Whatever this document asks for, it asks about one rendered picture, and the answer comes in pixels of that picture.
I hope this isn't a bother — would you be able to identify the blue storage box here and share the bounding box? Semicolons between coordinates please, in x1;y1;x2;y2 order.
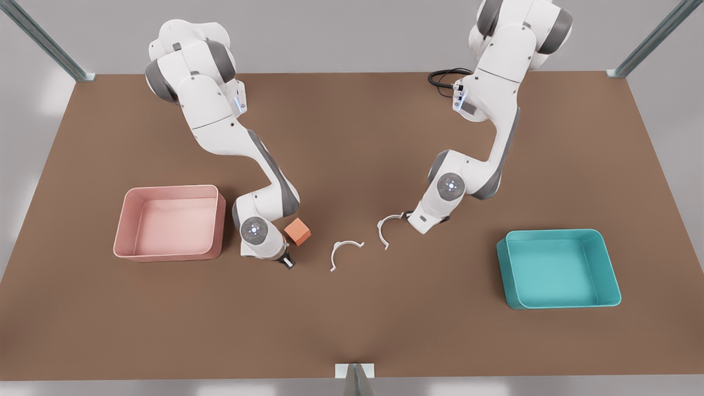
497;229;622;310

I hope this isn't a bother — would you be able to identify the orange cube block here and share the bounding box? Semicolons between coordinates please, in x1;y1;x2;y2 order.
284;218;312;246

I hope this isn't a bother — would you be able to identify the pink storage box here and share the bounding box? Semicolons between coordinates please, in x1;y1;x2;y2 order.
113;185;227;262

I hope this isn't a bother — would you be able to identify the silver frame post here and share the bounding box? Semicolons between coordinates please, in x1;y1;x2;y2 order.
0;0;96;83
335;363;376;396
605;0;704;79

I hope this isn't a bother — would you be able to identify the white curved clip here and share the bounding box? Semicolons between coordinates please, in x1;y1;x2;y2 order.
330;240;365;273
377;214;406;251

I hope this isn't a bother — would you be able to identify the black cable loop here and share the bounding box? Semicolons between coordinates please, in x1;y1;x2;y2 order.
428;68;474;99

